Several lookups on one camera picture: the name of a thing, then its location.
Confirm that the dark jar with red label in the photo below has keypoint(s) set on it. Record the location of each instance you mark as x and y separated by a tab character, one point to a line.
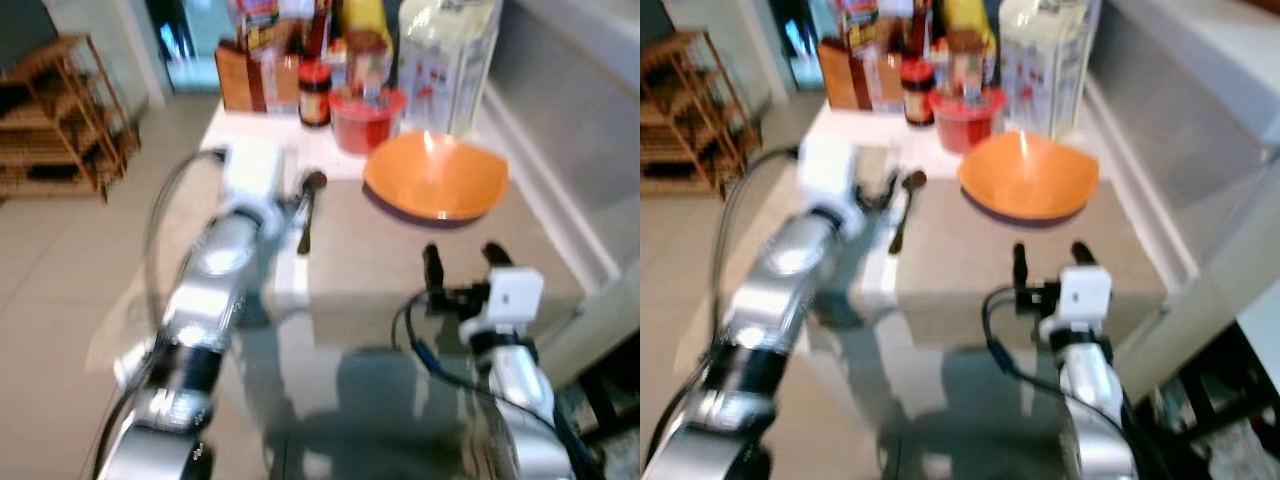
314	95
917	95

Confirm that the wooden slatted rack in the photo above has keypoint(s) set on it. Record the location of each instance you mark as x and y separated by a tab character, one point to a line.
690	130
60	135

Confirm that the brown cardboard box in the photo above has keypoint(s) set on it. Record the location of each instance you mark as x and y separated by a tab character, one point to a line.
842	78
240	80

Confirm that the brown wooden spoon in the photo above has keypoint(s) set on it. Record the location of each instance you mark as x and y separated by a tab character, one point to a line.
907	205
311	205

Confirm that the red printed snack packet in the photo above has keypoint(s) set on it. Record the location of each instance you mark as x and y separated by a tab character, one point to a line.
258	25
860	22

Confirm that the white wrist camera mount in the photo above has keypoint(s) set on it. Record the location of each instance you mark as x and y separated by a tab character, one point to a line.
516	295
1085	292
828	168
252	172

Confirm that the black furniture frame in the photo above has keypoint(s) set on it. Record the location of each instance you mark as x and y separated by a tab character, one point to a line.
1215	400
610	390

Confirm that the large clear oil bottle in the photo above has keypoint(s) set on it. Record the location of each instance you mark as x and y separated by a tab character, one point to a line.
448	65
1045	65

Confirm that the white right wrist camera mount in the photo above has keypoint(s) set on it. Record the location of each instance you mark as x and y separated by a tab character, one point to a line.
516	295
1085	292

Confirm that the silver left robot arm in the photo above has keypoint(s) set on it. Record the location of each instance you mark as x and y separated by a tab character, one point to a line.
790	262
215	262

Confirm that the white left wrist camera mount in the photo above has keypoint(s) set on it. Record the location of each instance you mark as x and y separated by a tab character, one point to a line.
252	172
828	168

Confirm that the clear glass jar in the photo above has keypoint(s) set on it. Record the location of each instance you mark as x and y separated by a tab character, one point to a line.
370	72
968	72

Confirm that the red plastic tub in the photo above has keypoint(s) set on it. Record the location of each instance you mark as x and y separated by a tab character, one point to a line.
963	125
365	125

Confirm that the yellow bag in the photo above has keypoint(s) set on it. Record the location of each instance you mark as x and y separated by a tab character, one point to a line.
968	22
365	22

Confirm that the dark red sauce bottle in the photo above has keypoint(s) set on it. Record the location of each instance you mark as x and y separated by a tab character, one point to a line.
920	28
319	28

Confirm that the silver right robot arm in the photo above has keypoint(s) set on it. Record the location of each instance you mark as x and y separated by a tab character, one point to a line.
515	385
1088	385

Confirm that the orange bowl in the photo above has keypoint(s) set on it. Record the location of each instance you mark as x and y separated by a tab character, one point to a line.
1028	176
435	178

